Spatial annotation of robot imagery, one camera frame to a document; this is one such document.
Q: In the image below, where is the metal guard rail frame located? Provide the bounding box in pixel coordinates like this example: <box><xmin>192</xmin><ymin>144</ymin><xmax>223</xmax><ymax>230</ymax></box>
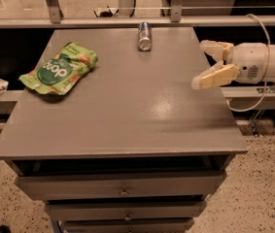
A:
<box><xmin>0</xmin><ymin>0</ymin><xmax>275</xmax><ymax>28</ymax></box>

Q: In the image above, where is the green snack pouch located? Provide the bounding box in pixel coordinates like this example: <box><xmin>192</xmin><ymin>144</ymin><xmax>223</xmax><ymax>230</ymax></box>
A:
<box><xmin>18</xmin><ymin>42</ymin><xmax>98</xmax><ymax>95</ymax></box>

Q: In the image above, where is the silver blue drink can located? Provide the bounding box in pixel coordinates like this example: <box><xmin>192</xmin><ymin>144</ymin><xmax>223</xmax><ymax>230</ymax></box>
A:
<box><xmin>138</xmin><ymin>21</ymin><xmax>152</xmax><ymax>51</ymax></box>

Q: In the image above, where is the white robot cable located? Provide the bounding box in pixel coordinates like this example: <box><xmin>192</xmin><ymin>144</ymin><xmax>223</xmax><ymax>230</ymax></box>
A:
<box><xmin>226</xmin><ymin>13</ymin><xmax>272</xmax><ymax>113</ymax></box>

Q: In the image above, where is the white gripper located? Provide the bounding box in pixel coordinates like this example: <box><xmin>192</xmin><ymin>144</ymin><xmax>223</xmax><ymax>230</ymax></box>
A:
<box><xmin>191</xmin><ymin>40</ymin><xmax>269</xmax><ymax>89</ymax></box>

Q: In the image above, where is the grey drawer cabinet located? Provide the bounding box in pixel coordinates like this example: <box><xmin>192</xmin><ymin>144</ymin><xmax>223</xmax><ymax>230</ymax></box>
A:
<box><xmin>0</xmin><ymin>27</ymin><xmax>247</xmax><ymax>233</ymax></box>

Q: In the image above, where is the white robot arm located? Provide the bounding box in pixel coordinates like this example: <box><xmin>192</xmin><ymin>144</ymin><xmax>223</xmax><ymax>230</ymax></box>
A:
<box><xmin>191</xmin><ymin>40</ymin><xmax>275</xmax><ymax>89</ymax></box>

